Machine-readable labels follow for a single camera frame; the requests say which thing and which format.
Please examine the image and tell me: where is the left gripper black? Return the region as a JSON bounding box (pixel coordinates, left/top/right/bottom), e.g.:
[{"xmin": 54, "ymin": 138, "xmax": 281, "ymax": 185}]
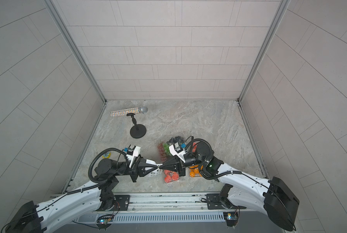
[{"xmin": 114, "ymin": 156, "xmax": 156, "ymax": 185}]

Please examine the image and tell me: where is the white sticker sheet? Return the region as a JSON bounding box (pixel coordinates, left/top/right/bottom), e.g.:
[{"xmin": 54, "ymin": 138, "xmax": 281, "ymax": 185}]
[{"xmin": 145, "ymin": 159, "xmax": 162, "ymax": 177}]

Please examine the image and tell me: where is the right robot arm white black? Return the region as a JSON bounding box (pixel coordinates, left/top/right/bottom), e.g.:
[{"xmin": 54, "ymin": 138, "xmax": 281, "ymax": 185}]
[{"xmin": 159, "ymin": 138, "xmax": 300, "ymax": 232}]

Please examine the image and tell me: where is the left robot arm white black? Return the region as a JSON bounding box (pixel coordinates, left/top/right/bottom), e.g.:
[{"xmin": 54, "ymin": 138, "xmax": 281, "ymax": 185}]
[{"xmin": 1, "ymin": 146, "xmax": 159, "ymax": 233}]

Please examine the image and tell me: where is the clear red fruit box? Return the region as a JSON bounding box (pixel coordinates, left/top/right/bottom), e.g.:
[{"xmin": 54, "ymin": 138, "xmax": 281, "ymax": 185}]
[{"xmin": 164, "ymin": 170, "xmax": 179, "ymax": 183}]

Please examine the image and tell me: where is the clear orange fruit box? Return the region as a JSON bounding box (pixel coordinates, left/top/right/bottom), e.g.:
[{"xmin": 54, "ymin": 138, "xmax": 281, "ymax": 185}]
[{"xmin": 189, "ymin": 165, "xmax": 202, "ymax": 178}]

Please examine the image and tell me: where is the clear grape box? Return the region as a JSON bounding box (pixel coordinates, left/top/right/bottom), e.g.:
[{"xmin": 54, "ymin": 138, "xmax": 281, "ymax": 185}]
[{"xmin": 157, "ymin": 136, "xmax": 186, "ymax": 162}]

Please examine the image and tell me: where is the black microphone stand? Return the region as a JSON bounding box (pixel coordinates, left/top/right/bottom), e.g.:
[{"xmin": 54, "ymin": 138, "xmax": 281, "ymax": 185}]
[{"xmin": 127, "ymin": 113, "xmax": 147, "ymax": 139}]

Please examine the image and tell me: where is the yellow round toy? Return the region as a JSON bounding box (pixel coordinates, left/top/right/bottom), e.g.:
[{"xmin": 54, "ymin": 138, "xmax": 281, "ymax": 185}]
[{"xmin": 102, "ymin": 151, "xmax": 111, "ymax": 159}]

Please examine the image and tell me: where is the glitter microphone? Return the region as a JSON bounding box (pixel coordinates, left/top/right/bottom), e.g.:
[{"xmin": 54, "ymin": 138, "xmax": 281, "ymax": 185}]
[{"xmin": 110, "ymin": 106, "xmax": 148, "ymax": 117}]

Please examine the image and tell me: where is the left circuit board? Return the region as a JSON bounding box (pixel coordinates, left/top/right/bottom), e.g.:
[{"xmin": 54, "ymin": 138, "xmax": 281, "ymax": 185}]
[{"xmin": 96, "ymin": 215, "xmax": 114, "ymax": 230}]

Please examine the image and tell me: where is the circuit board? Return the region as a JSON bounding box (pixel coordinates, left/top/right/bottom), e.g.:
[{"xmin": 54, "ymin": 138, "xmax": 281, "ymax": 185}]
[
  {"xmin": 223, "ymin": 212, "xmax": 239, "ymax": 227},
  {"xmin": 96, "ymin": 215, "xmax": 114, "ymax": 230}
]

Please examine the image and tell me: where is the right circuit board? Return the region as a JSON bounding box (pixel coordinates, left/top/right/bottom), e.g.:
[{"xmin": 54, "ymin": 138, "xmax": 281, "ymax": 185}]
[{"xmin": 223, "ymin": 212, "xmax": 239, "ymax": 227}]

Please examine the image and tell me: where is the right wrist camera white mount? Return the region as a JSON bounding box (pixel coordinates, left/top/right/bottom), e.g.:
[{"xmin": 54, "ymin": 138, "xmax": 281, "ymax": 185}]
[{"xmin": 169, "ymin": 142, "xmax": 187, "ymax": 162}]

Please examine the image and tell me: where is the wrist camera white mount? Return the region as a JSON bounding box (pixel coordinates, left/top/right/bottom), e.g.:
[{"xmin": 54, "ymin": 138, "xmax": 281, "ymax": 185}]
[
  {"xmin": 169, "ymin": 142, "xmax": 187, "ymax": 162},
  {"xmin": 123, "ymin": 145, "xmax": 141, "ymax": 168}
]

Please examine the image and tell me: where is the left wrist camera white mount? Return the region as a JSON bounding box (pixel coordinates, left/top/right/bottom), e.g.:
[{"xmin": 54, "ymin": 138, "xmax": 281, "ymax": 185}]
[{"xmin": 123, "ymin": 145, "xmax": 141, "ymax": 168}]

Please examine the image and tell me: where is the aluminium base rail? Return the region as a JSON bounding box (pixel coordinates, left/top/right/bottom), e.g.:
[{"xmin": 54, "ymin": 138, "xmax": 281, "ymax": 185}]
[{"xmin": 45, "ymin": 190, "xmax": 288, "ymax": 225}]

